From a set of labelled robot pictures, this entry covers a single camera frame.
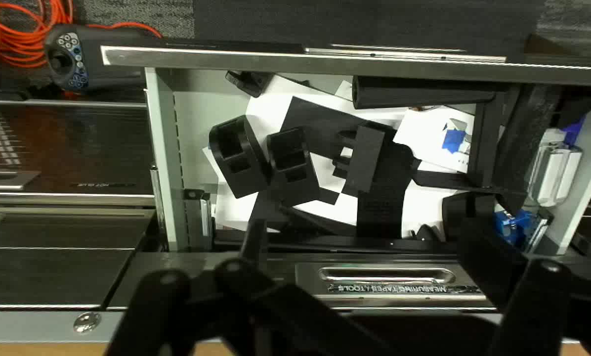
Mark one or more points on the black metal drawer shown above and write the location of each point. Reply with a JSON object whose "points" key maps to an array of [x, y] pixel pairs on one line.
{"points": [[203, 141]]}

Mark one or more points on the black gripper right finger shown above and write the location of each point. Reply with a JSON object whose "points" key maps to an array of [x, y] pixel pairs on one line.
{"points": [[543, 301]]}

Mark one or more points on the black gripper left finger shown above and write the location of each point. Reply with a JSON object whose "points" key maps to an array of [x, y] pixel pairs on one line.
{"points": [[171, 313]]}

